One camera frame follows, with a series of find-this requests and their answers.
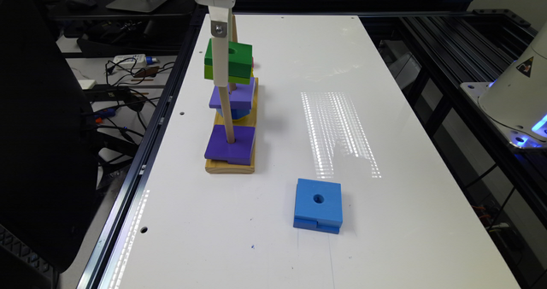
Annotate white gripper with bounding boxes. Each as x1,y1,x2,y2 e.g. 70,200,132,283
195,0,236,87

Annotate green square block with hole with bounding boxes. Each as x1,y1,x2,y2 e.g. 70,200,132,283
204,40,253,85

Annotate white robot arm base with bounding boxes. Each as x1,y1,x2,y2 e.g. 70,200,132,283
460,28,546,149

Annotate light purple square block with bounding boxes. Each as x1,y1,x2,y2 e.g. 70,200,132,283
209,77,256,109

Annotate blue block under purple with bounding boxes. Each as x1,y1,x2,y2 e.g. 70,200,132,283
231,109,251,121

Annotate dark purple square block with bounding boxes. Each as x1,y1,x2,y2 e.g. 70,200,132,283
204,125,256,165

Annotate blue square block with hole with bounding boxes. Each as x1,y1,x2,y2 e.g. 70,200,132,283
293,179,343,234

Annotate far wooden peg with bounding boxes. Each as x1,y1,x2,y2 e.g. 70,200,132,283
230,15,238,43

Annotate near wooden peg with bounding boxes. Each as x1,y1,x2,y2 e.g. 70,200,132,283
218,86,235,144

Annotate white power adapter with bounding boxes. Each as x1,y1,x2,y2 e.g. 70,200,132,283
113,54,159,68

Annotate wooden peg board base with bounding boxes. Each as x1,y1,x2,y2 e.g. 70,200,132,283
205,77,258,174

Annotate black office chair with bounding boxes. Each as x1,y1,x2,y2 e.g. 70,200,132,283
1,0,99,288

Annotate black aluminium frame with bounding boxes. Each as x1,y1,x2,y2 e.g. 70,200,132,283
78,0,546,288

